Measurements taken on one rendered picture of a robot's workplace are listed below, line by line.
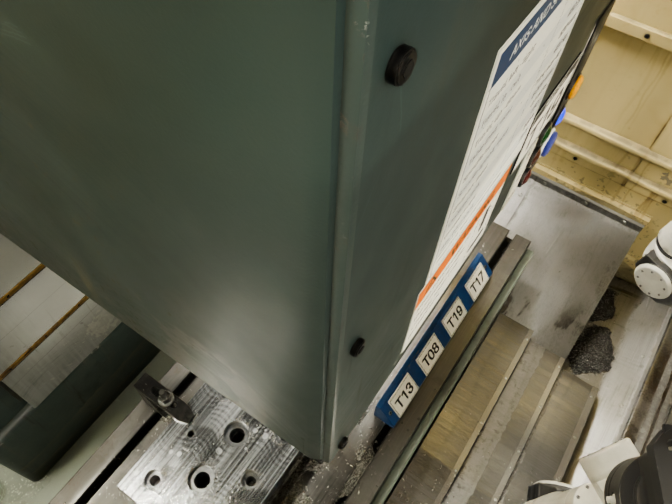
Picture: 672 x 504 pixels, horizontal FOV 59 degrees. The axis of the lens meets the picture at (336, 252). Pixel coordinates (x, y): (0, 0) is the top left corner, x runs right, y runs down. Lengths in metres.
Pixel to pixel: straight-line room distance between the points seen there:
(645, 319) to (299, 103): 1.73
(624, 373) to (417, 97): 1.58
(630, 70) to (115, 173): 1.30
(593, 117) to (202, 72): 1.43
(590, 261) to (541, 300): 0.17
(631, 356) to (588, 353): 0.11
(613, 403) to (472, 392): 0.39
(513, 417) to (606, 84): 0.80
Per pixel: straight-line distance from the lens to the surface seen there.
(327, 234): 0.21
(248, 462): 1.16
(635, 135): 1.58
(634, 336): 1.82
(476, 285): 1.41
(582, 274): 1.71
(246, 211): 0.23
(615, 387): 1.72
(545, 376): 1.60
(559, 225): 1.73
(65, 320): 1.26
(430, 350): 1.30
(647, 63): 1.47
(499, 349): 1.57
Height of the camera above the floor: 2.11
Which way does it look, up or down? 57 degrees down
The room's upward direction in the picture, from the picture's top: 3 degrees clockwise
